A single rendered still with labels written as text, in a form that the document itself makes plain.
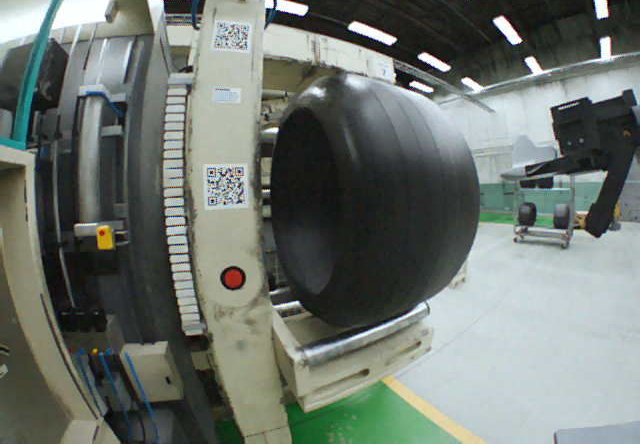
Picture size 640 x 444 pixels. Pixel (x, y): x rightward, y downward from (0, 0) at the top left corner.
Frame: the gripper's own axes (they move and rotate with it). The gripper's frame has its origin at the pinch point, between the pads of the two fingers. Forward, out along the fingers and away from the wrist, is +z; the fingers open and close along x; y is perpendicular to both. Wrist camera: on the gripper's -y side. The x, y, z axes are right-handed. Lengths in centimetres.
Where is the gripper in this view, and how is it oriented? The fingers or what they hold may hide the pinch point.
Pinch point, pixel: (508, 178)
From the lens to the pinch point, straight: 38.2
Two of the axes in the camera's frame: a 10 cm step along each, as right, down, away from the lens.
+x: -9.0, 0.6, -4.4
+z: -4.4, 0.8, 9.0
